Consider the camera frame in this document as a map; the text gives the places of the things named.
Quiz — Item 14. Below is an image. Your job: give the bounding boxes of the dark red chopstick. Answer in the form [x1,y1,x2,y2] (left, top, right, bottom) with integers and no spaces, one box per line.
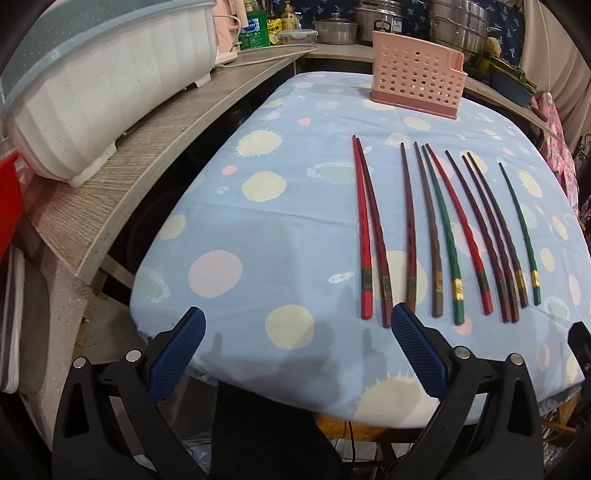
[356,137,393,328]
[400,143,417,311]

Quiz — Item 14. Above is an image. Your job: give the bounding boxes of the green chopstick gold band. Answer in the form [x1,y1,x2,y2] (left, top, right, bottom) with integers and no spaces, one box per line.
[420,145,467,326]

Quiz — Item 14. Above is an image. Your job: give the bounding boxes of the brown chopstick gold band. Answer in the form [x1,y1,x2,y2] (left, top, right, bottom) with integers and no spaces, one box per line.
[414,142,444,318]

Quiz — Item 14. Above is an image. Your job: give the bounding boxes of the maroon twisted chopstick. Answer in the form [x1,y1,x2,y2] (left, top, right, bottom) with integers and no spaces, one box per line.
[445,150,512,323]

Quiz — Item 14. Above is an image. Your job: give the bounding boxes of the bright red twisted chopstick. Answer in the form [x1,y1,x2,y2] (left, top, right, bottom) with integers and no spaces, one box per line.
[426,143,494,315]

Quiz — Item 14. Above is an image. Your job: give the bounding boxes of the maroon chopstick dark band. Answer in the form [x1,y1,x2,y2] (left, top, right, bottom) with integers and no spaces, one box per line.
[462,152,519,323]

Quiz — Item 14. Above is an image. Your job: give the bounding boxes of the blue dotted tablecloth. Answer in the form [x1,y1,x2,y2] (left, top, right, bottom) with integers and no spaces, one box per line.
[130,72,590,428]

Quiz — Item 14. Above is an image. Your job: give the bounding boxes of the grey wooden shelf counter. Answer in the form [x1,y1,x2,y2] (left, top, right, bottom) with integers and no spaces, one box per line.
[25,46,311,285]

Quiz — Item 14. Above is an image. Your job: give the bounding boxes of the pink floral cloth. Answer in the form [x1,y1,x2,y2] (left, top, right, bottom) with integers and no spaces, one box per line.
[531,92,579,214]

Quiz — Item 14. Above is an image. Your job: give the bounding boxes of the dark blue basin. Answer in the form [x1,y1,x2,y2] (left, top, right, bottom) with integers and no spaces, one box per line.
[488,56,537,107]

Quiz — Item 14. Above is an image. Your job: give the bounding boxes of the pink perforated utensil holder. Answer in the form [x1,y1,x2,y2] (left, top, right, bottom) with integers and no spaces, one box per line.
[370,31,467,119]

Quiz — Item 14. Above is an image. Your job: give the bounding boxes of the beige curtain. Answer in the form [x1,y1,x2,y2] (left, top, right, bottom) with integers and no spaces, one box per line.
[521,0,590,149]

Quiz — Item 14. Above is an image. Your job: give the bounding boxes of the white dish drainer box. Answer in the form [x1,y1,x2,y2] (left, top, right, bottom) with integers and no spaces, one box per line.
[1,1,216,187]

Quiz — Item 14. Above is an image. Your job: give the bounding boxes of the green tin can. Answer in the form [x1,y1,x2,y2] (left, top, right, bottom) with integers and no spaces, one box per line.
[238,10,270,50]

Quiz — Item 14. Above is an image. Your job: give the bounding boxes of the large steel steamer pot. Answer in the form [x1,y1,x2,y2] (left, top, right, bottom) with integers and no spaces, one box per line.
[430,0,488,64]

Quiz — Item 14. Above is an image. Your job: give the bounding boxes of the small steel pot with lid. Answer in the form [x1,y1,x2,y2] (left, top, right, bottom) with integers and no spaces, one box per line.
[314,13,358,45]

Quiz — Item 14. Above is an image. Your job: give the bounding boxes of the clear food container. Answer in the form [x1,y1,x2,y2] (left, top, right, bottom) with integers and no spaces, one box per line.
[280,29,318,45]

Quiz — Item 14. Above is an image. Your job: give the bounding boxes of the silver rice cooker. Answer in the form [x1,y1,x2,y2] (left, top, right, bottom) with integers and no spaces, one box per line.
[353,0,408,45]

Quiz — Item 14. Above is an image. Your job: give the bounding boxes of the pink electric kettle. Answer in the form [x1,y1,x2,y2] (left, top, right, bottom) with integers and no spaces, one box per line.
[212,0,247,65]

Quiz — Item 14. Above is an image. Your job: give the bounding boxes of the yellow packet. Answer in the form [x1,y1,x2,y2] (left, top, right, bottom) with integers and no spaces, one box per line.
[266,19,283,46]

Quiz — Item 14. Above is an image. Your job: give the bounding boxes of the yellow oil bottle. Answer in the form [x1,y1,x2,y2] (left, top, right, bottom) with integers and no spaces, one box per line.
[280,0,300,31]

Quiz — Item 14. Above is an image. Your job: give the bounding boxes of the white power cable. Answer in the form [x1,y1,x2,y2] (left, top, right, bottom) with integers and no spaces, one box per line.
[214,13,320,70]

